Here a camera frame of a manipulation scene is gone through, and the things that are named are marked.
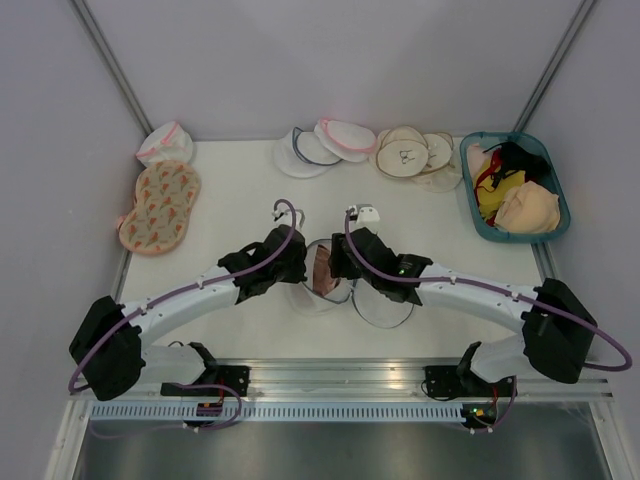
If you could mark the left corner aluminium profile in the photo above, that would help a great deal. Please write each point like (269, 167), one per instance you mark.
(100, 43)

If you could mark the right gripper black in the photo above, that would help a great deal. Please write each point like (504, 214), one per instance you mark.
(336, 253)

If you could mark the peach bra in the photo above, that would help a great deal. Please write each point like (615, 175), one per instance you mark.
(528, 209)

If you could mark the black bra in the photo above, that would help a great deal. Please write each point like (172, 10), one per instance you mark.
(515, 158)

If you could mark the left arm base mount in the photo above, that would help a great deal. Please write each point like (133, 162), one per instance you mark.
(213, 383)

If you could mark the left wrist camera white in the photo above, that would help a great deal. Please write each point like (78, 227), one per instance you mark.
(299, 219)

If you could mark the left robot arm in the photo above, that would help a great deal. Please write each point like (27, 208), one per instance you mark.
(116, 348)

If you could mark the yellow bra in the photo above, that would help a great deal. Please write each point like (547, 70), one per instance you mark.
(490, 187)

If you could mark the dusty pink bra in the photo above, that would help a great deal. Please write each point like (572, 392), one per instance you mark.
(323, 283)

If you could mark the teal plastic basket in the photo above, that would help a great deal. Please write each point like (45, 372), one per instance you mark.
(488, 229)

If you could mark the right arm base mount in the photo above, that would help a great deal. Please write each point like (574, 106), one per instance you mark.
(441, 383)

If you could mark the pale pink bra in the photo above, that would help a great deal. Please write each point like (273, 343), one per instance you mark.
(479, 160)

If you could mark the blue-trimmed white mesh laundry bag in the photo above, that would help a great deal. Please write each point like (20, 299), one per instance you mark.
(371, 306)

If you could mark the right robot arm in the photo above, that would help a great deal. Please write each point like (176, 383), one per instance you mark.
(551, 329)

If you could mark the beige laundry bag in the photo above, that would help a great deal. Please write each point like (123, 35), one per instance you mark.
(402, 152)
(443, 171)

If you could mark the floral patterned laundry bag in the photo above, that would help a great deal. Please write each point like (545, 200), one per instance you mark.
(164, 197)

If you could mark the pink-trimmed mesh bag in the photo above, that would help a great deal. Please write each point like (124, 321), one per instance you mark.
(168, 142)
(350, 142)

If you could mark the corner aluminium profile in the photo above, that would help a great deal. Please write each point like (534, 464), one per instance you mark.
(553, 66)
(100, 43)

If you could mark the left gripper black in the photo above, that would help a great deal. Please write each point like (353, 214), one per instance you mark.
(298, 275)

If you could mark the right corner aluminium profile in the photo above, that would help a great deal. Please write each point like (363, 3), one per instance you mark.
(553, 66)

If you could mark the pink-trimmed mesh bag centre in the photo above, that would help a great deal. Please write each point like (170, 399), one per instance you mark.
(350, 142)

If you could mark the beige laundry bag front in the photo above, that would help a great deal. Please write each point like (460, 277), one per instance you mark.
(402, 152)

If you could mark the beige laundry bag back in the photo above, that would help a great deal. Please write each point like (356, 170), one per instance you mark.
(443, 171)

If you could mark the pink-trimmed mesh bag left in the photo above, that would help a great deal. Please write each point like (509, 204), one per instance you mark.
(168, 142)

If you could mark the blue-trimmed mesh bag centre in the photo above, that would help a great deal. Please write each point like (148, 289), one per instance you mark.
(301, 155)

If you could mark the white slotted cable duct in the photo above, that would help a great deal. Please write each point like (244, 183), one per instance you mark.
(454, 412)

